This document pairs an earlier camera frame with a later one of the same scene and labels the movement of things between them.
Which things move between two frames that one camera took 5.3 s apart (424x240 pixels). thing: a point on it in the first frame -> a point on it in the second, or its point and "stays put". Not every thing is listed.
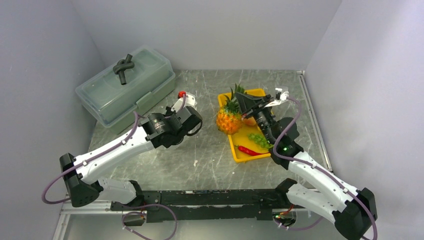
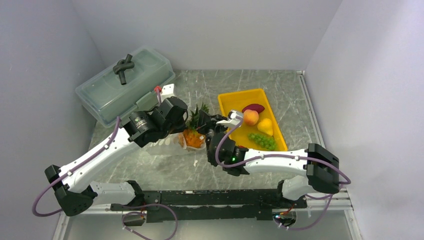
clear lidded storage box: x=133 y=81 stays put
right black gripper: x=247 y=104 -> x=207 y=120
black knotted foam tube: x=122 y=65 stays put
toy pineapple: x=229 y=119 -> x=192 y=137
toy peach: x=250 y=121 stays put
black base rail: x=206 y=205 stays put
